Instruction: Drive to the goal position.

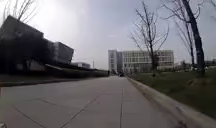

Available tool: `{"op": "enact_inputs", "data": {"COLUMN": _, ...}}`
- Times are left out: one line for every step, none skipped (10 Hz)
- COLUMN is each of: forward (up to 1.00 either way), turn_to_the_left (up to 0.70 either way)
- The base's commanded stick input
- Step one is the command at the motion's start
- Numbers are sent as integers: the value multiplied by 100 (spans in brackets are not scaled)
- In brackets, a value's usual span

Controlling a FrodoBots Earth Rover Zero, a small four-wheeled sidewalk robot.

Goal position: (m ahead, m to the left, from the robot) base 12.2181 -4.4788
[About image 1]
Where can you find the grass verge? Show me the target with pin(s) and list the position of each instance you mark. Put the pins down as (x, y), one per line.
(196, 90)

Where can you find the dark glass building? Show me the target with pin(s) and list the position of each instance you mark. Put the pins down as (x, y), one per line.
(22, 43)

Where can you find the dark low hedge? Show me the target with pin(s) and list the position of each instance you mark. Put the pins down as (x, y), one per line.
(62, 71)

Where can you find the white building with many windows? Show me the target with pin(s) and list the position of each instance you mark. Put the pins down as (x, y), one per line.
(139, 60)

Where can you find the dark evergreen tree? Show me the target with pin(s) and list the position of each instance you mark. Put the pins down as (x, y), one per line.
(156, 61)

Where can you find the grey concrete slab path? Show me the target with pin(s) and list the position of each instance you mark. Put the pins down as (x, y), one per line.
(96, 100)

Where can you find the pale concrete kerb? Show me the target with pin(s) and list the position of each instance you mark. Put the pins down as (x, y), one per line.
(169, 105)

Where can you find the thick-trunked bare tree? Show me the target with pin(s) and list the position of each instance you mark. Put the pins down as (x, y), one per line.
(197, 43)

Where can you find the robot's own part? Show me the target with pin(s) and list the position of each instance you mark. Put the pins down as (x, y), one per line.
(0, 125)

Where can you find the low pale building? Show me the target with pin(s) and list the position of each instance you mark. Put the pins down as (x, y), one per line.
(82, 65)

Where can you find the dark vehicle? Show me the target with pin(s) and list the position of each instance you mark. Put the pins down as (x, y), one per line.
(121, 74)

